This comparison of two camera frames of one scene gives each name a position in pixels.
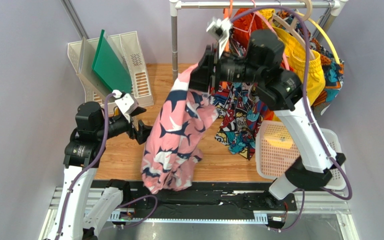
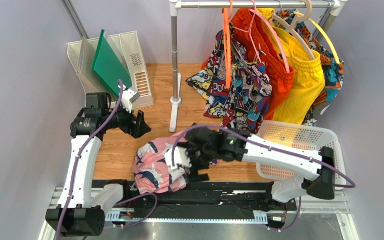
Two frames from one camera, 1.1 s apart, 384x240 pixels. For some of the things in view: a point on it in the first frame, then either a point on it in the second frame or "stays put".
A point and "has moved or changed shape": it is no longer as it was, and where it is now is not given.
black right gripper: (209, 67) to (196, 160)
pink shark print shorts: (182, 119) has moved or changed shape
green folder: (109, 65) stays put
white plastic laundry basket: (276, 148) stays put
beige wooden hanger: (301, 18) stays put
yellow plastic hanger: (322, 30) stays put
